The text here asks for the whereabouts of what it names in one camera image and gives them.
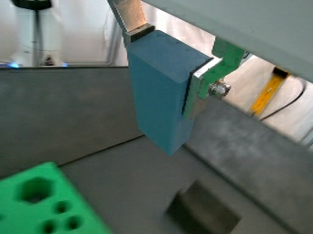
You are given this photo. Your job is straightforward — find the green shape sorting board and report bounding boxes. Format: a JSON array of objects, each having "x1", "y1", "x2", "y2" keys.
[{"x1": 0, "y1": 163, "x2": 114, "y2": 234}]

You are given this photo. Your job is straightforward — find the yellow black cable outside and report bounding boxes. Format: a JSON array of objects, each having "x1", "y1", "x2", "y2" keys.
[{"x1": 249, "y1": 67, "x2": 308, "y2": 122}]

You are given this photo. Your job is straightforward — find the black stand pole outside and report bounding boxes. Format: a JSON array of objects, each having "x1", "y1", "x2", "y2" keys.
[{"x1": 11, "y1": 0, "x2": 53, "y2": 67}]

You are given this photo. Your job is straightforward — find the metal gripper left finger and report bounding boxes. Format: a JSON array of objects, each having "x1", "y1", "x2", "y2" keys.
[{"x1": 108, "y1": 0, "x2": 156, "y2": 46}]

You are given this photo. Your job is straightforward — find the blue rectangular block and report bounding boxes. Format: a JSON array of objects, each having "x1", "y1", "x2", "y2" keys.
[{"x1": 128, "y1": 30, "x2": 211, "y2": 154}]

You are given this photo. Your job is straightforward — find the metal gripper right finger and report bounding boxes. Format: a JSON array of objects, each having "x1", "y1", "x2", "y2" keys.
[{"x1": 184, "y1": 37, "x2": 248, "y2": 120}]

